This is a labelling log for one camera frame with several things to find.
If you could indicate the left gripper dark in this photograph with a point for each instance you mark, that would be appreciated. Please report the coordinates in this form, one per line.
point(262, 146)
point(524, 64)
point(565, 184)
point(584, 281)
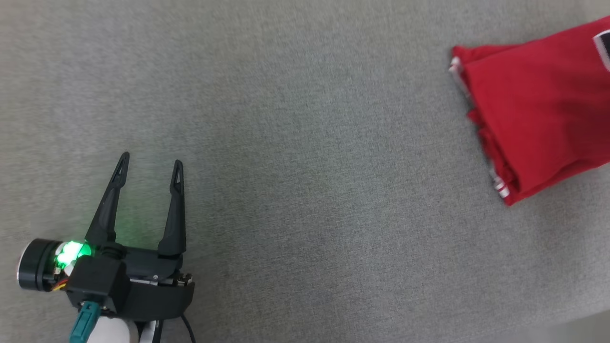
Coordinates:
point(152, 290)

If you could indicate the red shirt with white sleeves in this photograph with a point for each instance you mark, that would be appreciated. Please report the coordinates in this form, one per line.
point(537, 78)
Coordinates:
point(538, 109)

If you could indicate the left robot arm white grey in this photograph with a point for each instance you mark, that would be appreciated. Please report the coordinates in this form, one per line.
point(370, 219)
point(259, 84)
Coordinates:
point(116, 332)

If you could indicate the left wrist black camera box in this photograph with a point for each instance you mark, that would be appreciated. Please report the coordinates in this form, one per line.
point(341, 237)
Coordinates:
point(97, 283)

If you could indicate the left camera teal connector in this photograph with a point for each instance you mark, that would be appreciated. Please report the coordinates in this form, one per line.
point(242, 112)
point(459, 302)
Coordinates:
point(86, 321)

